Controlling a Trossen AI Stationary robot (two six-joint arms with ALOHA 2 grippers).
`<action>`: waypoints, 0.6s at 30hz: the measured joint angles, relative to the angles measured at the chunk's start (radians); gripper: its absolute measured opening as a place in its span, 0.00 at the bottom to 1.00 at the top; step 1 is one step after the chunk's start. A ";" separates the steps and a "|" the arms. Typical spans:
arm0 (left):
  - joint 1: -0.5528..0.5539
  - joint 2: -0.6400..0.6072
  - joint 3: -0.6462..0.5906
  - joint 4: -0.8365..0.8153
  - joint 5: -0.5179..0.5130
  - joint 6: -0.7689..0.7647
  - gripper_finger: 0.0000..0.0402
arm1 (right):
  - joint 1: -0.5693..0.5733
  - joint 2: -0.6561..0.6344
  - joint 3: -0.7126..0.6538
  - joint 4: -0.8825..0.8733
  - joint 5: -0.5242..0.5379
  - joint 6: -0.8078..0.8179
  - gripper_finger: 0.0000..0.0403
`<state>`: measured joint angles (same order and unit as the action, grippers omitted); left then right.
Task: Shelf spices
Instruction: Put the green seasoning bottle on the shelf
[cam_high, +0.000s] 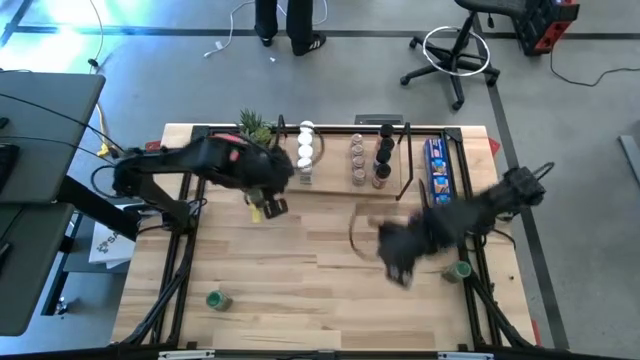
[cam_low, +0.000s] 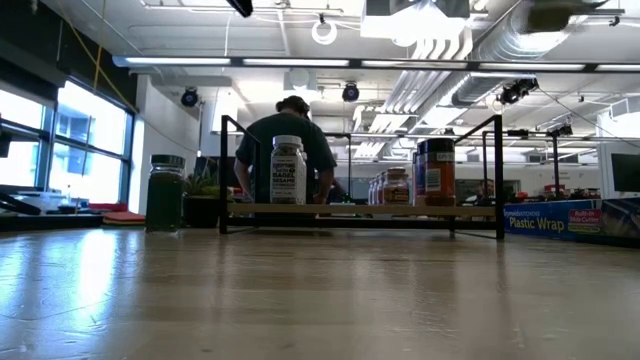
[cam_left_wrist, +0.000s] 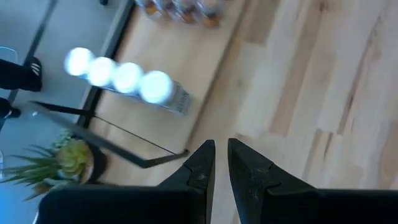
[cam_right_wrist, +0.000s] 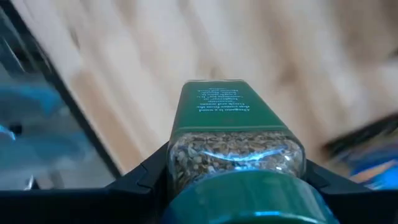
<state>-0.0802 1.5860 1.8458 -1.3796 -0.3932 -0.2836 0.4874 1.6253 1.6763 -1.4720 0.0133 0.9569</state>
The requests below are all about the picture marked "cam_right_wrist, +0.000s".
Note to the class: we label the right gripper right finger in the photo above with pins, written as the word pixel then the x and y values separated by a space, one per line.
pixel 357 205

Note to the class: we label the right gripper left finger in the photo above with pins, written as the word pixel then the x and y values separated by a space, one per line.
pixel 130 202

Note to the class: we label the green-lid spice jar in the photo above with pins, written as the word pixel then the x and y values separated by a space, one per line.
pixel 227 112

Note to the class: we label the long blue printed box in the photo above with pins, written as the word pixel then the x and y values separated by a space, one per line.
pixel 379 168

